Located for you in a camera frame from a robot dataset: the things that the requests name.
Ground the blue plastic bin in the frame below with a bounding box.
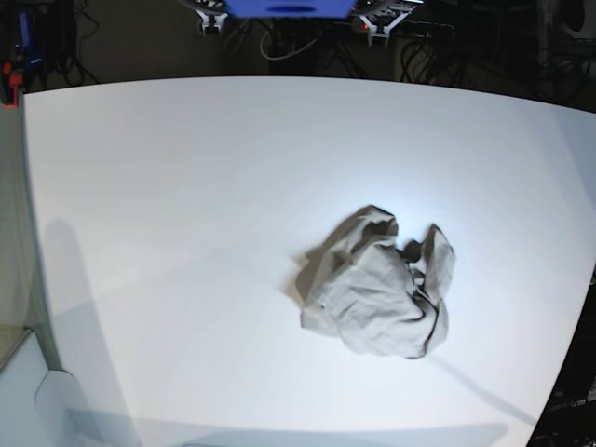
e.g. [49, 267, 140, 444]
[225, 0, 355, 19]

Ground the beige t-shirt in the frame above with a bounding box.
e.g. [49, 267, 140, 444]
[296, 206, 456, 359]

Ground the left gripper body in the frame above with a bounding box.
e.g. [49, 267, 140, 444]
[357, 0, 425, 46]

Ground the white cable on floor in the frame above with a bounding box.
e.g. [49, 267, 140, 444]
[259, 27, 322, 61]

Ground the red and blue clamp tool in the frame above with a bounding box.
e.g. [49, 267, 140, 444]
[1, 3, 33, 108]

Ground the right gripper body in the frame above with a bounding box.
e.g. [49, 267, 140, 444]
[184, 0, 228, 35]

